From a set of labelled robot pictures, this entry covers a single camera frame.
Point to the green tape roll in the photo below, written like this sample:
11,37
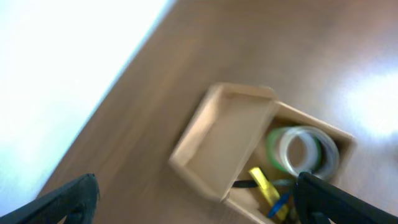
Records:
273,149

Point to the black marker pen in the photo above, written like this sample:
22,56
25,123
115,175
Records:
244,184

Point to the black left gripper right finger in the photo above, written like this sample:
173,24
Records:
317,201

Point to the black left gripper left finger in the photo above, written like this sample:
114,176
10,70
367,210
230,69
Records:
74,202

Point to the blue ballpoint pen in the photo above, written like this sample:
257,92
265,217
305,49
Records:
280,209

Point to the cardboard box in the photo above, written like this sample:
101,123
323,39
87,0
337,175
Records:
226,137

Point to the white masking tape roll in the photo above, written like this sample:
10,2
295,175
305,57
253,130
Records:
330,156

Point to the yellow highlighter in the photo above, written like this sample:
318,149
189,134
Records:
266,188

